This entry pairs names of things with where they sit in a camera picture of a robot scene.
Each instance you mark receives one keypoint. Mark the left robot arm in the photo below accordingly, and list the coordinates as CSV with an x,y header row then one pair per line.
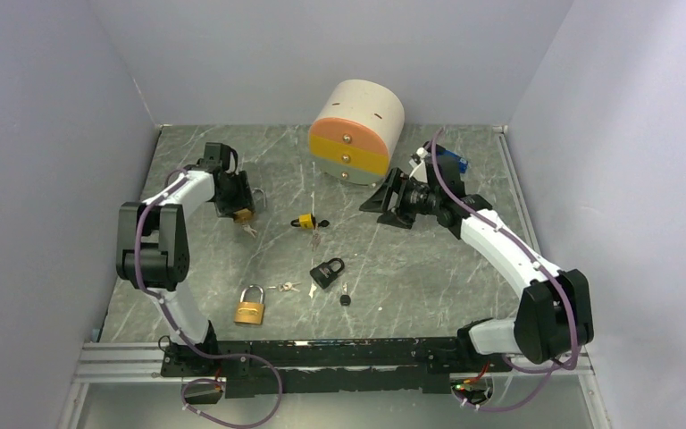
x,y
152,240

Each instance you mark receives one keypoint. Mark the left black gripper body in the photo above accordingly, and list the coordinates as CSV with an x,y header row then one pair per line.
x,y
237,197

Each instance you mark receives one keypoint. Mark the round mini drawer cabinet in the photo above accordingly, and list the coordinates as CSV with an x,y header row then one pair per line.
x,y
354,136

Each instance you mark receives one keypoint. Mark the black padlock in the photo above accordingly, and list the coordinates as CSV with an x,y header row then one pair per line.
x,y
327,272

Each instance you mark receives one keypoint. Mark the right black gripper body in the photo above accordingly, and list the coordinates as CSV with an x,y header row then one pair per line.
x,y
419,200

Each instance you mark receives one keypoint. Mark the keys of yellow padlock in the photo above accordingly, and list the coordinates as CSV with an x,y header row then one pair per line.
x,y
315,240

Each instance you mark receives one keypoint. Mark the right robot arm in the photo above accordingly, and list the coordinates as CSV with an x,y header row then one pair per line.
x,y
554,313

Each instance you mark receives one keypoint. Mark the small yellow padlock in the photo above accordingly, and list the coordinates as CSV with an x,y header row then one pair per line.
x,y
309,222

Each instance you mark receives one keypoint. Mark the short shackle brass padlock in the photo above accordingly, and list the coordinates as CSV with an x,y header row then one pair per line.
x,y
250,308

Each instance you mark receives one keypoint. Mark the blue black stapler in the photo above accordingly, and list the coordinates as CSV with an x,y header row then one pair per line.
x,y
462,164

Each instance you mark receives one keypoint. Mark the long shackle brass padlock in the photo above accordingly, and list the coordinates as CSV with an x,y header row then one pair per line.
x,y
258,203

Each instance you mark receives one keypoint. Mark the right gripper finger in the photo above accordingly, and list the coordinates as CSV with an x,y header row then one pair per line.
x,y
397,217
381,200

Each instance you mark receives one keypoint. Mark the black head key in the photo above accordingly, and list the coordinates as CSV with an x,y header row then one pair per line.
x,y
345,299

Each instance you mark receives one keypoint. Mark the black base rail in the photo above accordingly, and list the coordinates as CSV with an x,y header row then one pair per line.
x,y
431,365

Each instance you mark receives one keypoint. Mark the silver key bunch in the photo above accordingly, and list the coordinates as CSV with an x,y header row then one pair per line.
x,y
285,287
246,227

